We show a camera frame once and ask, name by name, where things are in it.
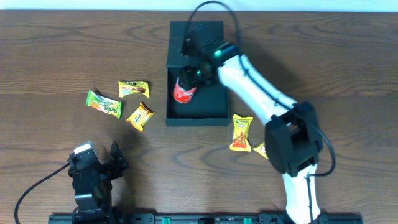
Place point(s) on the yellow orange snack packet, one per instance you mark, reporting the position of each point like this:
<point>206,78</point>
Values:
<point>240,133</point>

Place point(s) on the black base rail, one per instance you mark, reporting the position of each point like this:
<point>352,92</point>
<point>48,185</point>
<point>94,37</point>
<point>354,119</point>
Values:
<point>264,218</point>

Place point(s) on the green Pandan snack packet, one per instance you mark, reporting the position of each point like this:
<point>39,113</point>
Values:
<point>103,104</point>

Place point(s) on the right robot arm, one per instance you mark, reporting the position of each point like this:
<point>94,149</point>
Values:
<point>293,139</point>

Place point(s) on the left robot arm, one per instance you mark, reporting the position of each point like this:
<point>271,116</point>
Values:
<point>94,204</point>

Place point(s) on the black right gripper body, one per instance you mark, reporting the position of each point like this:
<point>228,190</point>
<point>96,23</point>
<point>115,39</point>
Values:
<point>194,76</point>

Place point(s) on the red Pringles can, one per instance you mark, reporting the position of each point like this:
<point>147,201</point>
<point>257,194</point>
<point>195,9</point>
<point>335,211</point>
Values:
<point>181,95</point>

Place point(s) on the yellow chocolate wafer packet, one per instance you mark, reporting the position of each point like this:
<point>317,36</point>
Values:
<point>260,149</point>

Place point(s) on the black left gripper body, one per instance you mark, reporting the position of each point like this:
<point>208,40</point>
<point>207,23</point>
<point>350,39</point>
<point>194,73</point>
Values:
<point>105,180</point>

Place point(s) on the yellow Apollo cake packet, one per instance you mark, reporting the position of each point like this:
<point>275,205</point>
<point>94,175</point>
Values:
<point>133,87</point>

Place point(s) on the orange Le-mond biscuit packet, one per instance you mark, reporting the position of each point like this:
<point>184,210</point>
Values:
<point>140,117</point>

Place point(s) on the dark green open box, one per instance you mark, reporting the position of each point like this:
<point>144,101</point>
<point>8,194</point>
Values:
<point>209,105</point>

